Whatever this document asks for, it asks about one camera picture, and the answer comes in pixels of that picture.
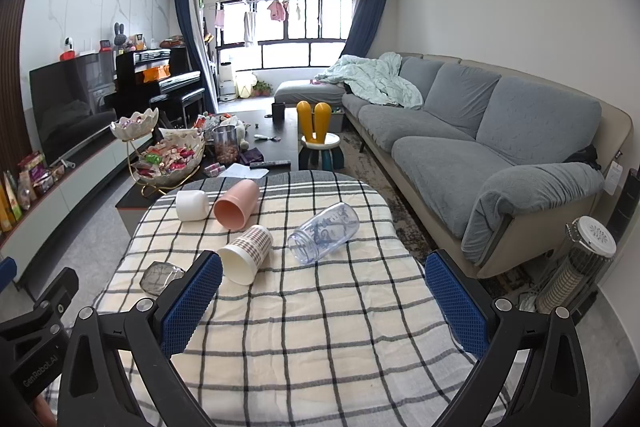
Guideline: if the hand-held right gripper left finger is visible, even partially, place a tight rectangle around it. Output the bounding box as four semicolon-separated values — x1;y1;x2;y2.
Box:
52;251;223;427

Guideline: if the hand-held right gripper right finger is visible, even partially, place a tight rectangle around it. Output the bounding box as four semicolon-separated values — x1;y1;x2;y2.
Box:
424;249;590;427

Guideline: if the grey glass cup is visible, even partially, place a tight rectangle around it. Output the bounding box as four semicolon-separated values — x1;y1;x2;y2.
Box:
141;261;187;297

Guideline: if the plaid paper cup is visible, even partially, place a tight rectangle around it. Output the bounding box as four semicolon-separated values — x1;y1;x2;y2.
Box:
216;224;274;284

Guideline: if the white cup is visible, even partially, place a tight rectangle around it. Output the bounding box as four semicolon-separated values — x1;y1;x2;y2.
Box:
175;190;209;222

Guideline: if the pink cup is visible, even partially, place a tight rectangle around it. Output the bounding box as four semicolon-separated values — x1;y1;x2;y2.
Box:
213;179;261;230

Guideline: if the row of snack packets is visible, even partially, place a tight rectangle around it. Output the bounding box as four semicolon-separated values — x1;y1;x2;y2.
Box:
0;151;66;234

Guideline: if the pale green tv cabinet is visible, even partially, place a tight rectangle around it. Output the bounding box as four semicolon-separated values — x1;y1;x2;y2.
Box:
0;129;151;290

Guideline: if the cylindrical electric heater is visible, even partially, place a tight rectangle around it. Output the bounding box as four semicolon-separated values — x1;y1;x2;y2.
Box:
535;216;617;319

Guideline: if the white tiered snack bowl stand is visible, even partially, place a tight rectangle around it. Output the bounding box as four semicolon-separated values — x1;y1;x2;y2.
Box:
110;107;207;198

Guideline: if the black white checked cloth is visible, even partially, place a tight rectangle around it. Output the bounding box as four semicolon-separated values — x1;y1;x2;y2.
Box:
45;170;511;427

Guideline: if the grey beige sofa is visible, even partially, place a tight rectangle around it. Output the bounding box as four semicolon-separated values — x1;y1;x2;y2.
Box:
274;53;633;280

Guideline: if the white paper sheet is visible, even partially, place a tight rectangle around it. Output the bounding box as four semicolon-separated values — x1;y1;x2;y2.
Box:
218;164;268;180

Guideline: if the pile of wrapped snacks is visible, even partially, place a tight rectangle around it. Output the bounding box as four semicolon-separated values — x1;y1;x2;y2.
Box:
135;143;202;178

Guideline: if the clear jar of nuts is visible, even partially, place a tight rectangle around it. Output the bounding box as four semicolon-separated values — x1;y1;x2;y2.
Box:
212;125;239;166

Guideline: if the black television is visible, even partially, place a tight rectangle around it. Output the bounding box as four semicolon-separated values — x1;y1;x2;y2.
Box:
28;52;118;168

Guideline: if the dark coffee table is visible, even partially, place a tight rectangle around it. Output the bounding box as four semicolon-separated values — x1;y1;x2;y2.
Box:
115;108;301;228

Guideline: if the black bag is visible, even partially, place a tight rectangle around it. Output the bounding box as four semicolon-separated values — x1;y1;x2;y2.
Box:
570;146;601;170

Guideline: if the yellow rabbit ear stool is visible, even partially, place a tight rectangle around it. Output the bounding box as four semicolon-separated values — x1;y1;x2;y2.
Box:
296;101;346;172

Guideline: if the black piano bench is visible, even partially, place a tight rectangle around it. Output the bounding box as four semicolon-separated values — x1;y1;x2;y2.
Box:
149;88;207;128

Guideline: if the black upright piano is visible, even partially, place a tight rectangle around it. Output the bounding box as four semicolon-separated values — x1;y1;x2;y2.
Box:
115;48;206;128

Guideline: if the white floor appliance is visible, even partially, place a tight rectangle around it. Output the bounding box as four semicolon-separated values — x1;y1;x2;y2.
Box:
218;62;236;100

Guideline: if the light green blanket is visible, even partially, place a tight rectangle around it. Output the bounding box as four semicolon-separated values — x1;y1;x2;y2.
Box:
314;53;425;110

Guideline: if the blue grey curtain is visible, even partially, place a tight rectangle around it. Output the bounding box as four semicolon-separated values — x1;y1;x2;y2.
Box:
172;0;217;112
341;0;393;59

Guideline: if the black framed window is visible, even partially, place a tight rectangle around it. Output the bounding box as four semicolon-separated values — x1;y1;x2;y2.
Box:
215;0;351;71

